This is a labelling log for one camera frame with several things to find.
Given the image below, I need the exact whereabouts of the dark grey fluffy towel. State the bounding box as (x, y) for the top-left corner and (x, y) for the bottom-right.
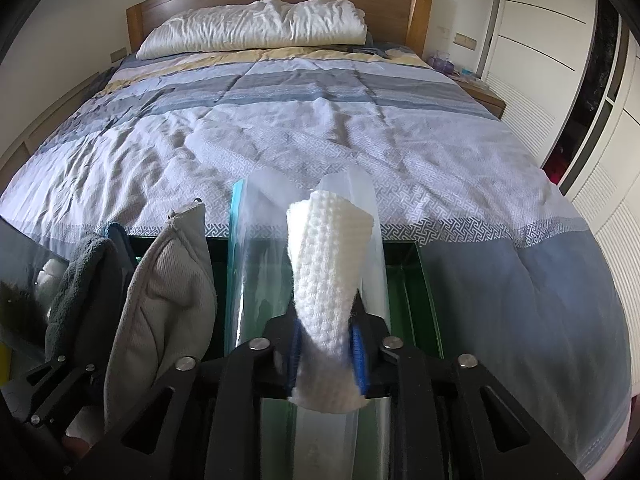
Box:
(44, 234), (122, 365)

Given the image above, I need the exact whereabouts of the clear zip bag teal seal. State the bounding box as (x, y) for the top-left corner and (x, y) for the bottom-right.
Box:
(224, 166), (390, 479)

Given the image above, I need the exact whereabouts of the white knitted cloth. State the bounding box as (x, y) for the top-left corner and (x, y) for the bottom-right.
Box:
(286, 191), (373, 414)

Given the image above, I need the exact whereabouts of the light grey cloth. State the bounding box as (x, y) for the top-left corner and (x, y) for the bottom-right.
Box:
(103, 200), (217, 429)

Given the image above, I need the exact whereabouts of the green tray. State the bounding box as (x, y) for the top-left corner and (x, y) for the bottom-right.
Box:
(119, 231), (445, 361)

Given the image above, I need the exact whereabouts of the dark transparent plastic bag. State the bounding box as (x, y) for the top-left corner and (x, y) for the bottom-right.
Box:
(1, 219), (68, 362)

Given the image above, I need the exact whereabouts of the striped bed quilt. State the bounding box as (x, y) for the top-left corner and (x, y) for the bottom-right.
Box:
(1, 48), (632, 479)

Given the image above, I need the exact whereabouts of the wooden nightstand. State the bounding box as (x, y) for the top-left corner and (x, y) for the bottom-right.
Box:
(450, 75), (506, 119)

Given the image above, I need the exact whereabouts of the white pillow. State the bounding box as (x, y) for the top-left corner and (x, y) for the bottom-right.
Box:
(136, 0), (368, 60)

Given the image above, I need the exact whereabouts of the white wardrobe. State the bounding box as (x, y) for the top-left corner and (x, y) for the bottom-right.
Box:
(476, 0), (640, 331)

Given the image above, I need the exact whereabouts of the wall switch plate right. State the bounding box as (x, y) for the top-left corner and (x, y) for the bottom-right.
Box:
(454, 32), (477, 51)

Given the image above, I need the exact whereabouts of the wall socket left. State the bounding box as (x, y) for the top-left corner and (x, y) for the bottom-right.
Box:
(110, 48), (128, 63)

